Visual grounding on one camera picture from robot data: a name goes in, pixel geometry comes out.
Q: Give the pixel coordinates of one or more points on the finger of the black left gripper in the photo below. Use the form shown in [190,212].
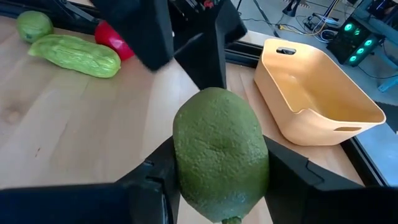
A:
[136,28]
[214,59]

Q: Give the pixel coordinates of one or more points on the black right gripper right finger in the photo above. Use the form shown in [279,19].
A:
[326,205]

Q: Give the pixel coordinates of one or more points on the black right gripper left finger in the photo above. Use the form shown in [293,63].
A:
[93,205]

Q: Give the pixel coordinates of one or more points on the red toy tomato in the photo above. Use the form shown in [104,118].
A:
[110,39]

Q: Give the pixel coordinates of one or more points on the green toy cucumber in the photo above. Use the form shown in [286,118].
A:
[74,56]

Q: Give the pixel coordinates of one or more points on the green toy lime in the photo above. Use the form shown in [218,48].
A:
[217,149]
[34,26]

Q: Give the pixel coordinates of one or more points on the black stand foot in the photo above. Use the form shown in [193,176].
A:
[290,11]

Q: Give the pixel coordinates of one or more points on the yellow plastic basket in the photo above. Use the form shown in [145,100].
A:
[326,102]

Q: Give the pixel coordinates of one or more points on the computer tower with green fans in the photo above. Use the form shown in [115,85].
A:
[342,46]

